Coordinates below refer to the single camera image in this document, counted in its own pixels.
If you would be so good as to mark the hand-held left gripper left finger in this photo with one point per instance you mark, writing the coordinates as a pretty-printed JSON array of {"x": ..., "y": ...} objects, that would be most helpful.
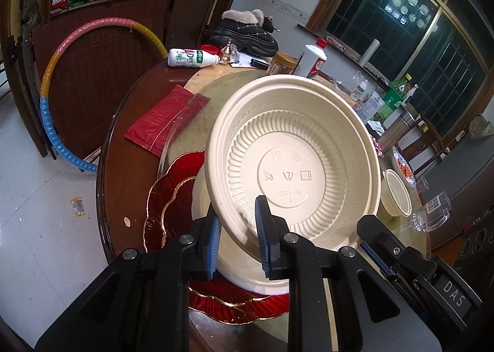
[{"x": 211, "y": 255}]

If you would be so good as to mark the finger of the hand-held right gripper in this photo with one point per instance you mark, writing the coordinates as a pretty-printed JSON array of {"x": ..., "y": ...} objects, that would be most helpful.
[{"x": 376, "y": 234}]

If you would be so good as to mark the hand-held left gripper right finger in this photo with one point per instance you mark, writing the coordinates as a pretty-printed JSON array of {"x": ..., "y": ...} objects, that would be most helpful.
[{"x": 262, "y": 236}]

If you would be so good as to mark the small red glass plate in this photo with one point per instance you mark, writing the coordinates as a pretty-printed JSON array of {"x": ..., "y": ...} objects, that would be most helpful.
[{"x": 181, "y": 213}]

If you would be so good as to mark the large red glass plate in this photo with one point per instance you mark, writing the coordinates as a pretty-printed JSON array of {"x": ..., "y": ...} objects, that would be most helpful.
[{"x": 177, "y": 166}]

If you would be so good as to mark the large cream plastic bowl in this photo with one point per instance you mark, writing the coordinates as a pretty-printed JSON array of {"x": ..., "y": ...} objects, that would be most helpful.
[{"x": 308, "y": 135}]

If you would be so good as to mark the small cream plastic bowl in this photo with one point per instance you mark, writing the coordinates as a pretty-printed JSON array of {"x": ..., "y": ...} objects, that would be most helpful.
[{"x": 397, "y": 193}]

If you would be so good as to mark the clear glass cup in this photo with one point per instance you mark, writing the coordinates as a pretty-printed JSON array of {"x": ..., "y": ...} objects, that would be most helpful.
[{"x": 432, "y": 215}]

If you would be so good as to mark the patterned plate with food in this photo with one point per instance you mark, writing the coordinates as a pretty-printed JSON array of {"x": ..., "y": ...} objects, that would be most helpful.
[{"x": 403, "y": 168}]

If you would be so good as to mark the small beige scrap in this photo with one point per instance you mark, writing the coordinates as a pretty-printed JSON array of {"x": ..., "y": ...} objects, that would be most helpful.
[{"x": 127, "y": 221}]

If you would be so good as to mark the dark wooden chair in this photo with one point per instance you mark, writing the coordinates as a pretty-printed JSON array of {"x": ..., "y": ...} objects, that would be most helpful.
[{"x": 420, "y": 143}]

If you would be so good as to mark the blue white carton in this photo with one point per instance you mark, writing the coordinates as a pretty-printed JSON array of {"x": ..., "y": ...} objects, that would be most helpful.
[{"x": 370, "y": 106}]

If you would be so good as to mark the green plastic bottle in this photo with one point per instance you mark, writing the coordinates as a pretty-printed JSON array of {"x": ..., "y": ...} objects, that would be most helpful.
[{"x": 393, "y": 99}]

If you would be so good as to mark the red plastic bag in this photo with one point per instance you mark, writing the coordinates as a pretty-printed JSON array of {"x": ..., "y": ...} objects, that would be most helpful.
[{"x": 158, "y": 124}]

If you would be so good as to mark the wrapper on floor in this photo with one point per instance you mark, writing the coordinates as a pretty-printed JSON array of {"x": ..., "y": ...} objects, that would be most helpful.
[{"x": 78, "y": 207}]

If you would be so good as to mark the small white bottle green label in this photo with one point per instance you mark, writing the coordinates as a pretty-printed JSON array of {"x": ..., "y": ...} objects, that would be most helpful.
[{"x": 359, "y": 92}]

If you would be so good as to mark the glass turntable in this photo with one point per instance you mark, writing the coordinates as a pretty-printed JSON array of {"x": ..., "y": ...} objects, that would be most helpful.
[{"x": 200, "y": 104}]

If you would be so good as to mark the peanut butter jar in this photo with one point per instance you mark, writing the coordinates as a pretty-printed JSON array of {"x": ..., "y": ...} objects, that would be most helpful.
[{"x": 281, "y": 64}]

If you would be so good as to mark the black flat object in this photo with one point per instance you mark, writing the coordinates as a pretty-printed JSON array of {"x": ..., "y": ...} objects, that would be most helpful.
[{"x": 260, "y": 62}]

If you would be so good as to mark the white paper sheet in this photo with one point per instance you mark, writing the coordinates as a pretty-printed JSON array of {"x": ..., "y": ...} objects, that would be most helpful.
[{"x": 241, "y": 61}]

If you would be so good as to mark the white liquor bottle red cap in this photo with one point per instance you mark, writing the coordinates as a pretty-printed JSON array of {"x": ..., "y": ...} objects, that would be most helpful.
[{"x": 310, "y": 62}]

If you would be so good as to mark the white paper roll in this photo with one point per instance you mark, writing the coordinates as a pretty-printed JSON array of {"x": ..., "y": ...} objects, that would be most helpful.
[{"x": 368, "y": 52}]

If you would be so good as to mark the gold ornament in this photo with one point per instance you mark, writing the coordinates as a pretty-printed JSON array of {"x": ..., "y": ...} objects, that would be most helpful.
[{"x": 225, "y": 53}]

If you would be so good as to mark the white milk drink bottle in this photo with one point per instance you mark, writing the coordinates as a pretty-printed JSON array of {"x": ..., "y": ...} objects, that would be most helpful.
[{"x": 189, "y": 57}]

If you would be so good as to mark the red lid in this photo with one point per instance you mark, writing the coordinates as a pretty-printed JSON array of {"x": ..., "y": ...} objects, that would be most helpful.
[{"x": 209, "y": 48}]

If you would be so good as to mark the pink yellow blue hula hoop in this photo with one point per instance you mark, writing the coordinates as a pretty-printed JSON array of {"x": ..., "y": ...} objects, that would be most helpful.
[{"x": 52, "y": 137}]

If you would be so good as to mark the black fur-lined boot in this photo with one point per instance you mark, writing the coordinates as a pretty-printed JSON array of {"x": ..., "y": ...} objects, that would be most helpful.
[
  {"x": 239, "y": 35},
  {"x": 266, "y": 21}
]

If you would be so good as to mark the folded wooden round tabletop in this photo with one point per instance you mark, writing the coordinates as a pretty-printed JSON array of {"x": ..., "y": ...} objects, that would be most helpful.
[{"x": 100, "y": 85}]

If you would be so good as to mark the dark window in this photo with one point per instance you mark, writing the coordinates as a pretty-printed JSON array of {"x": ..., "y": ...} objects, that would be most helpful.
[{"x": 366, "y": 8}]

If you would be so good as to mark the wooden cabinet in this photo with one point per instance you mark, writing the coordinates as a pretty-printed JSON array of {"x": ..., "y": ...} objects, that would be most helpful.
[{"x": 185, "y": 19}]

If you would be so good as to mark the folding table metal frame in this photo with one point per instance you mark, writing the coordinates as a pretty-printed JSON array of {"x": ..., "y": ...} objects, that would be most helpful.
[{"x": 29, "y": 16}]

